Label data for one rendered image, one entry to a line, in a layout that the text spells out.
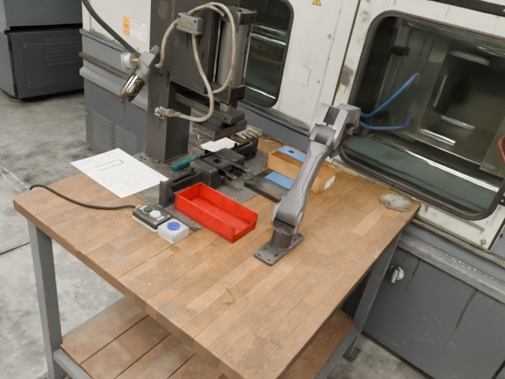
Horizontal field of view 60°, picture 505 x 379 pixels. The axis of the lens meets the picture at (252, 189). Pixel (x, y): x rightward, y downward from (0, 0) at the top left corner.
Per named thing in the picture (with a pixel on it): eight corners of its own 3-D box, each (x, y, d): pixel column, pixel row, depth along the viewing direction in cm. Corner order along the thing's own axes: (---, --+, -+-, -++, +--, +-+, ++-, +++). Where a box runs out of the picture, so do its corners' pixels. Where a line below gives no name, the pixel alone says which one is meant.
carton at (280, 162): (317, 195, 168) (322, 178, 164) (264, 171, 179) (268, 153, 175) (332, 185, 177) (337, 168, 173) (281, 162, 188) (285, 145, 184)
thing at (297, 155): (308, 165, 169) (310, 159, 167) (276, 150, 175) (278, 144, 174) (317, 160, 174) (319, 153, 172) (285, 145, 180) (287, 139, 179)
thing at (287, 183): (298, 193, 162) (300, 186, 160) (264, 177, 168) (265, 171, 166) (306, 187, 167) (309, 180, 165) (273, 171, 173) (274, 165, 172)
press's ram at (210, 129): (215, 151, 146) (225, 63, 131) (160, 124, 158) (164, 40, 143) (246, 137, 159) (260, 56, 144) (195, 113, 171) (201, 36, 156)
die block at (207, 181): (208, 193, 156) (210, 175, 152) (188, 182, 160) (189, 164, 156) (242, 176, 171) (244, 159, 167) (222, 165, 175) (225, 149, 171)
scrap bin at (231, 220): (232, 244, 133) (234, 228, 130) (173, 208, 145) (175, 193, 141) (255, 228, 142) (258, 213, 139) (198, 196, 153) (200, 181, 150)
